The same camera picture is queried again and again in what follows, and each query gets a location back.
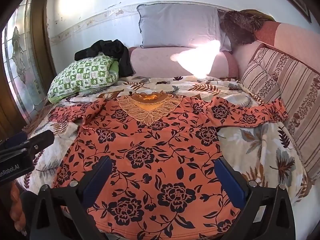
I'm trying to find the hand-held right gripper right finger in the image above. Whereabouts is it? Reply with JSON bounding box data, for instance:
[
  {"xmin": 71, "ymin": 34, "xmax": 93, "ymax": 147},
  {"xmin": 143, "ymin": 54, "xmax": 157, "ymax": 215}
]
[{"xmin": 214, "ymin": 157, "xmax": 296, "ymax": 240}]

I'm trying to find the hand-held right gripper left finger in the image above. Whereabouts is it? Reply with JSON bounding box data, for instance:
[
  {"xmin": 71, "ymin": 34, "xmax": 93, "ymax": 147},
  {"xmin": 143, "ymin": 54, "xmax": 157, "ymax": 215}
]
[{"xmin": 29, "ymin": 156, "xmax": 113, "ymax": 240}]

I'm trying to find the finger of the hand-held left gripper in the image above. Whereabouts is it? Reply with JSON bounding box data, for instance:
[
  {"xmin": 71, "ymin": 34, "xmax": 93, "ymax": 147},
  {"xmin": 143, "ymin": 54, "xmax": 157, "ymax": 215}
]
[
  {"xmin": 0, "ymin": 131, "xmax": 29, "ymax": 151},
  {"xmin": 24, "ymin": 129, "xmax": 55, "ymax": 153}
]

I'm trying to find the orange floral shirt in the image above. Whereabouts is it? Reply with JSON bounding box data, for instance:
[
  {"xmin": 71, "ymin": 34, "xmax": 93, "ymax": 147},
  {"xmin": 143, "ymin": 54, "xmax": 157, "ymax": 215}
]
[{"xmin": 47, "ymin": 92, "xmax": 289, "ymax": 240}]

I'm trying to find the person's left hand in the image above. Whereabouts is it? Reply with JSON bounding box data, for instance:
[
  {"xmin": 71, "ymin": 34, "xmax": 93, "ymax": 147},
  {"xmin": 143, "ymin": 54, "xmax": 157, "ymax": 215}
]
[{"xmin": 9, "ymin": 182, "xmax": 27, "ymax": 231}]

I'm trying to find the leaf print blanket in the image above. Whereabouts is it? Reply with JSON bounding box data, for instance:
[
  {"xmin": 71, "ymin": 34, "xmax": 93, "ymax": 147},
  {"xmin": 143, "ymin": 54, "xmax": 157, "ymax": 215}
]
[{"xmin": 17, "ymin": 75, "xmax": 313, "ymax": 240}]

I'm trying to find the wooden stained glass door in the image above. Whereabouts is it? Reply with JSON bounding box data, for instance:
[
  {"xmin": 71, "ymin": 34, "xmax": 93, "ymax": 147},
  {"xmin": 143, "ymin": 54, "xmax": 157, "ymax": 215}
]
[{"xmin": 0, "ymin": 0, "xmax": 57, "ymax": 142}]

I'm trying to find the green checkered pillow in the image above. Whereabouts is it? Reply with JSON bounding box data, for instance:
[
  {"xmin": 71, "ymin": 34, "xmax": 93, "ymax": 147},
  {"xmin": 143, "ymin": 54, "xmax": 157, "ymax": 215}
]
[{"xmin": 47, "ymin": 52, "xmax": 120, "ymax": 104}]

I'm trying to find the striped floral sofa cushion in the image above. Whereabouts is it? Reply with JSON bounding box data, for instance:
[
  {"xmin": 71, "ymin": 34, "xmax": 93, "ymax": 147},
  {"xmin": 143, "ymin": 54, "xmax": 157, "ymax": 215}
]
[{"xmin": 239, "ymin": 46, "xmax": 320, "ymax": 182}]

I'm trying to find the black garment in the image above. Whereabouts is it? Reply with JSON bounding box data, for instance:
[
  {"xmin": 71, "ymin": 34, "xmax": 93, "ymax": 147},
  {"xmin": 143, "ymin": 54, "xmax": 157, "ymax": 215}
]
[{"xmin": 74, "ymin": 39, "xmax": 134, "ymax": 77}]

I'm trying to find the brown furry cushion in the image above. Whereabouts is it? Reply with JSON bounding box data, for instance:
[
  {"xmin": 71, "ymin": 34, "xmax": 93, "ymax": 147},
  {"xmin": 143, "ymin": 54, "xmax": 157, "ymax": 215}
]
[{"xmin": 220, "ymin": 10, "xmax": 263, "ymax": 46}]

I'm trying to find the grey pillow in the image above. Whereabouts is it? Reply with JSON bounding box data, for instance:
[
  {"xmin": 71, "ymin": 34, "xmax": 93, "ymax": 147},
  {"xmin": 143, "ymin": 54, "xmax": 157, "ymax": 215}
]
[{"xmin": 137, "ymin": 3, "xmax": 233, "ymax": 52}]

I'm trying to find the olive cloth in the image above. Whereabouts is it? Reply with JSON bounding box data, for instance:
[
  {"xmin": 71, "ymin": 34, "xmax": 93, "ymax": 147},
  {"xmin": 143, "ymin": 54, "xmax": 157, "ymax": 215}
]
[{"xmin": 239, "ymin": 9, "xmax": 275, "ymax": 22}]

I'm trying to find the dark picture frame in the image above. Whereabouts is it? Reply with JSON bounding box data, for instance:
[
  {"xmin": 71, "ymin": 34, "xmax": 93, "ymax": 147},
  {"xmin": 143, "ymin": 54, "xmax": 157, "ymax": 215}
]
[{"xmin": 265, "ymin": 0, "xmax": 312, "ymax": 23}]

